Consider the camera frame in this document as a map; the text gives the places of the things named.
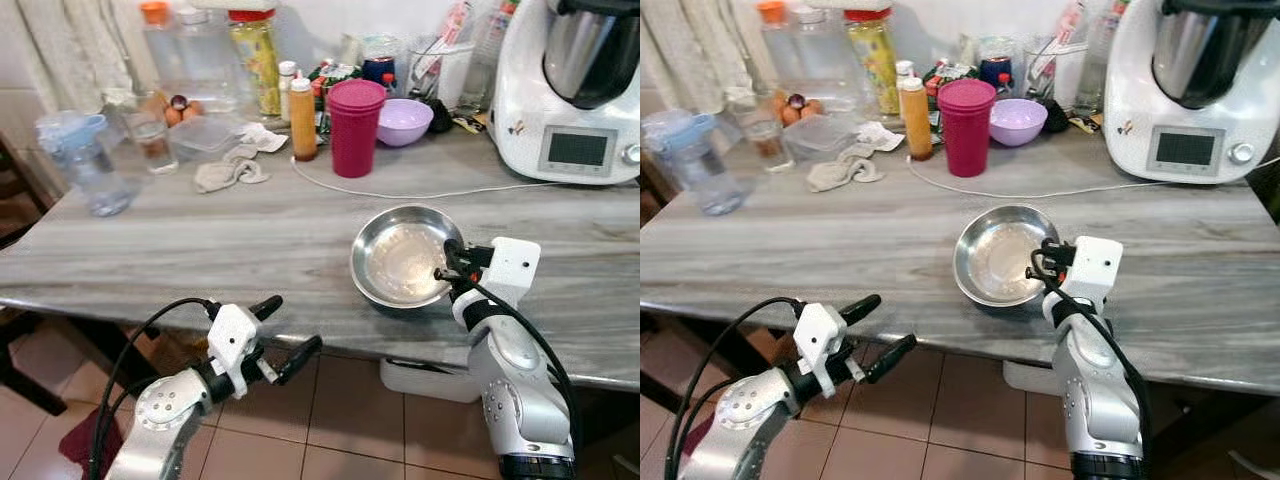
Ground dark-legged grey dining table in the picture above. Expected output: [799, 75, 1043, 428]
[640, 125, 1280, 471]
[0, 125, 641, 391]

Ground red-lidded jar yellow contents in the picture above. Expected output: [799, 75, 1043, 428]
[228, 10, 283, 118]
[845, 8, 899, 116]

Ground clear utensil holder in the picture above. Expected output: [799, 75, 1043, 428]
[1022, 35, 1089, 111]
[410, 35, 476, 111]

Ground glass jar dark contents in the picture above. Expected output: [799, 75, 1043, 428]
[358, 35, 401, 89]
[978, 37, 1019, 91]

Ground clear bottle orange cap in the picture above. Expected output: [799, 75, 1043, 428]
[755, 0, 791, 96]
[140, 2, 176, 96]

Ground clear water jug blue lid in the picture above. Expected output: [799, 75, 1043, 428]
[642, 110, 746, 217]
[37, 112, 136, 218]

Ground clear plastic bottle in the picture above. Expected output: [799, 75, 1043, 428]
[465, 0, 521, 111]
[1075, 0, 1131, 111]

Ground stainless steel bowl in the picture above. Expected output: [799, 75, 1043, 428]
[953, 205, 1061, 308]
[350, 205, 464, 309]

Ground grey crumpled cloth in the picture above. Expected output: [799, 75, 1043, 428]
[806, 145, 886, 193]
[193, 145, 271, 194]

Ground beige curtain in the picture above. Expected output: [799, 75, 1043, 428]
[15, 0, 136, 101]
[640, 0, 761, 101]

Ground clear drinking glass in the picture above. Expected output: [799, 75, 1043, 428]
[125, 110, 176, 174]
[740, 108, 791, 172]

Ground orange sauce squeeze bottle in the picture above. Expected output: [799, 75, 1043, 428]
[900, 76, 934, 162]
[288, 72, 319, 162]

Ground clear plastic food container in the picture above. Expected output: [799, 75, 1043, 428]
[168, 115, 246, 164]
[783, 114, 861, 163]

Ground large clear jar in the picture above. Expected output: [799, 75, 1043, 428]
[172, 5, 241, 111]
[788, 5, 856, 111]

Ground red green snack packet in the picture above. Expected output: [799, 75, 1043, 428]
[308, 60, 363, 136]
[925, 58, 976, 86]

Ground white crumpled cloth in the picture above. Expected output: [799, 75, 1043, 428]
[238, 122, 291, 154]
[855, 121, 906, 153]

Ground magenta plastic tumbler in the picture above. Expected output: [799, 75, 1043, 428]
[937, 79, 997, 178]
[327, 79, 387, 179]

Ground purple plastic bowl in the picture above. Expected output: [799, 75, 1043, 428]
[989, 98, 1048, 148]
[377, 98, 435, 148]

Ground thin white power cable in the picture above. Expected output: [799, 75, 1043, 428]
[905, 156, 1280, 200]
[290, 155, 546, 201]

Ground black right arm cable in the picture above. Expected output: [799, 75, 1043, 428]
[465, 275, 583, 441]
[1040, 270, 1151, 441]

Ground white kitchen cooking machine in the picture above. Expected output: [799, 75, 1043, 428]
[487, 0, 641, 186]
[1103, 0, 1280, 183]

